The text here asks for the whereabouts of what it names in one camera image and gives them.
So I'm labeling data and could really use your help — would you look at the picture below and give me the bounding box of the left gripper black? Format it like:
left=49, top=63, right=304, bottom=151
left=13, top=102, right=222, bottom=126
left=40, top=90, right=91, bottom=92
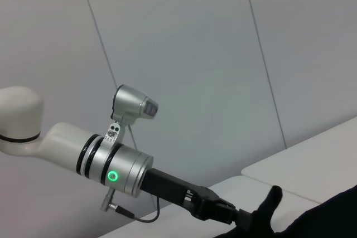
left=141, top=168, right=254, bottom=230

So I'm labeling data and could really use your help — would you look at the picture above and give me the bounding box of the black shirt with FREE print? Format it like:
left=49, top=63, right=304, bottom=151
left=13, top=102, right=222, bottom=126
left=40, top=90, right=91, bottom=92
left=213, top=184, right=357, bottom=238

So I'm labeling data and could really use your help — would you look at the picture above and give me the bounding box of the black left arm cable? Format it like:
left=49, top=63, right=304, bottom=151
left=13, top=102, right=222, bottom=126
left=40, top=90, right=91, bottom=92
left=100, top=189, right=161, bottom=224

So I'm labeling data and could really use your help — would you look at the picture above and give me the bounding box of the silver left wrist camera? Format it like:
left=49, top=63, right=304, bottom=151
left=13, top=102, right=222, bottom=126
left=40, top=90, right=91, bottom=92
left=103, top=84, right=160, bottom=149

